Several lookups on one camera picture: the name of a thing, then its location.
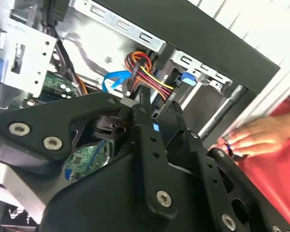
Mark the hard disk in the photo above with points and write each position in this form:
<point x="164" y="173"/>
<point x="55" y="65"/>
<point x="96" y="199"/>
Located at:
<point x="188" y="78"/>

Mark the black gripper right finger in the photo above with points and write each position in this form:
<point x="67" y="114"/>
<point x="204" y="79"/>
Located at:
<point x="212" y="174"/>

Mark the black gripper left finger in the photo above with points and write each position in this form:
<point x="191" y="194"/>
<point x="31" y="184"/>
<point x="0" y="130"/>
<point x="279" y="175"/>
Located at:
<point x="38" y="120"/>

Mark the person's right hand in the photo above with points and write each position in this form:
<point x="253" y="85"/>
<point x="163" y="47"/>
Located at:
<point x="263" y="133"/>

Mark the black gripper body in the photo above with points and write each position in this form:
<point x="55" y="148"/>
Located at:
<point x="99" y="205"/>

